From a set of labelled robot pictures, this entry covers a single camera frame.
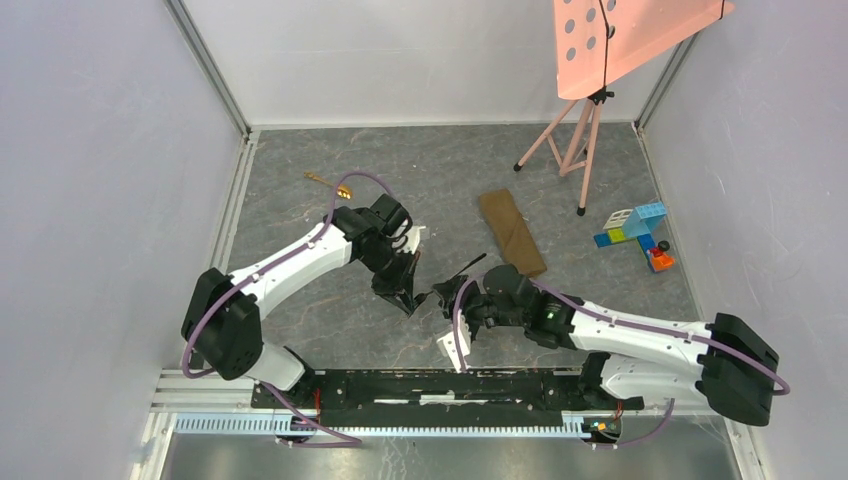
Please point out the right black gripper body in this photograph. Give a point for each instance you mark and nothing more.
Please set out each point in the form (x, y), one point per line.
(480, 310)

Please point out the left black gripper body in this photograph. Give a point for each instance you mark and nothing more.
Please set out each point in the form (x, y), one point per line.
(388, 264)

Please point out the gold spoon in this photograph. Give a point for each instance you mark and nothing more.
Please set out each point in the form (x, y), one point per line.
(341, 190)

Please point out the brown cloth napkin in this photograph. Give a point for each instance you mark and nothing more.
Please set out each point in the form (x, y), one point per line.
(511, 233)

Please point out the black fork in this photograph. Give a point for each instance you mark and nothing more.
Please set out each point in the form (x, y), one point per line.
(461, 274)

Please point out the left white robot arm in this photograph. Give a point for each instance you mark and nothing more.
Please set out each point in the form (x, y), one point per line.
(224, 319)

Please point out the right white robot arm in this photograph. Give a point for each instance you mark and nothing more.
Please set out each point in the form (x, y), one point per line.
(722, 364)

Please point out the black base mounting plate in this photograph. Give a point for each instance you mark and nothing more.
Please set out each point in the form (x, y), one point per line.
(518, 397)

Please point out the colourful toy block structure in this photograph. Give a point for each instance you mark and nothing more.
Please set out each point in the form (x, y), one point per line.
(638, 224)

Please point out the pink music stand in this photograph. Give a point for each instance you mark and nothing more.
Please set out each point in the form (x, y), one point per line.
(596, 44)

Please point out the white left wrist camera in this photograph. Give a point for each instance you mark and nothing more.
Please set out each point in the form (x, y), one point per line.
(413, 239)

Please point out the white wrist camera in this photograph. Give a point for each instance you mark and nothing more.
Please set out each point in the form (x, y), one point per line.
(455, 345)
(413, 239)

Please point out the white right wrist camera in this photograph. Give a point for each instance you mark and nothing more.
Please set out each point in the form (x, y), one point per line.
(455, 345)

